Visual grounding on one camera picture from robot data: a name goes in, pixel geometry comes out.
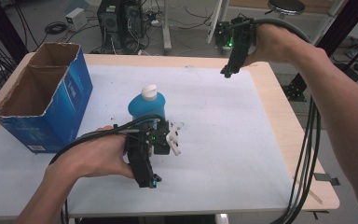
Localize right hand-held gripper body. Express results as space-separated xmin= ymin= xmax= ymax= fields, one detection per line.
xmin=214 ymin=14 xmax=258 ymax=69

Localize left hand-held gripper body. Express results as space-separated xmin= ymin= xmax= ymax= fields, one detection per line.
xmin=124 ymin=119 xmax=182 ymax=175

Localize blue bottle with white cap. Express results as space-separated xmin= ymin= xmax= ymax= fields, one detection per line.
xmin=127 ymin=84 xmax=167 ymax=123

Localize person's right hand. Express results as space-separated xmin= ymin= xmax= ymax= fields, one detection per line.
xmin=242 ymin=23 xmax=296 ymax=68

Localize person's left hand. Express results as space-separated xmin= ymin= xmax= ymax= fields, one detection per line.
xmin=47 ymin=124 xmax=135 ymax=180

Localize round black stool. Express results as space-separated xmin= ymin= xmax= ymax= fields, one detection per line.
xmin=267 ymin=0 xmax=306 ymax=17

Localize pale grey table mat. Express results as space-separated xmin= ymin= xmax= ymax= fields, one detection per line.
xmin=0 ymin=63 xmax=295 ymax=217

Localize white metal stand leg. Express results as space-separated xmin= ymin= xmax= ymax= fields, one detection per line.
xmin=162 ymin=0 xmax=173 ymax=51

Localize black metal stand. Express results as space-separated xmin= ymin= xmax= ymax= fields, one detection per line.
xmin=0 ymin=0 xmax=30 ymax=64
xmin=281 ymin=0 xmax=358 ymax=102

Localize black computer tower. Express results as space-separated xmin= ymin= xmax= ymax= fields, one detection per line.
xmin=96 ymin=0 xmax=147 ymax=52

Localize open blue cardboard box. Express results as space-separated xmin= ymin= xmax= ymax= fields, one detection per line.
xmin=0 ymin=42 xmax=94 ymax=154

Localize grey tape strip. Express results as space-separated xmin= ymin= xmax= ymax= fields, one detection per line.
xmin=312 ymin=172 xmax=341 ymax=187

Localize small white box device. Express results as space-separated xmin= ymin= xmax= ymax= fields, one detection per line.
xmin=64 ymin=7 xmax=89 ymax=32

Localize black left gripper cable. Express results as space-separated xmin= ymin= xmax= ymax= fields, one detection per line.
xmin=48 ymin=114 xmax=168 ymax=166

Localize black right gripper cable bundle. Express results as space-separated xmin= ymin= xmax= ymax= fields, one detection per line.
xmin=253 ymin=16 xmax=323 ymax=224

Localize coiled black cable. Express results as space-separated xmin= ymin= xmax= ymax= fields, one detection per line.
xmin=44 ymin=21 xmax=68 ymax=35

